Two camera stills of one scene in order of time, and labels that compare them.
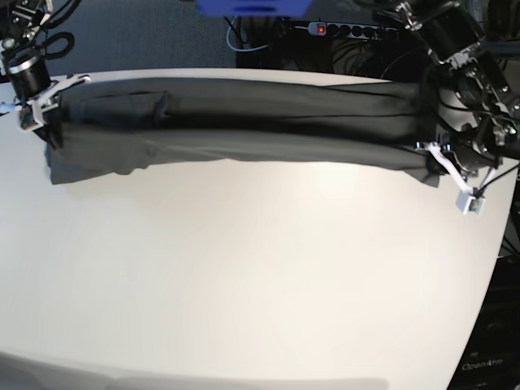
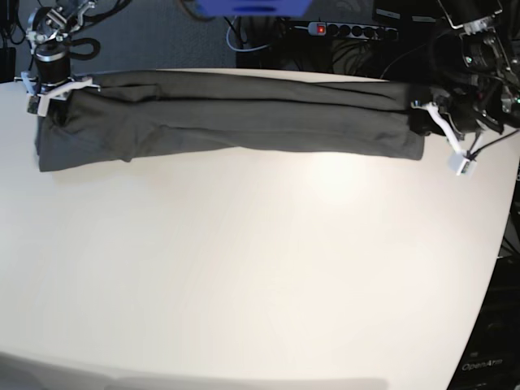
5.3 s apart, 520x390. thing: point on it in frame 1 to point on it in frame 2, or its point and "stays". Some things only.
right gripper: [462, 157] to [459, 119]
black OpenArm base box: [491, 357] stays
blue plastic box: [253, 8] stays
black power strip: [337, 29] stays
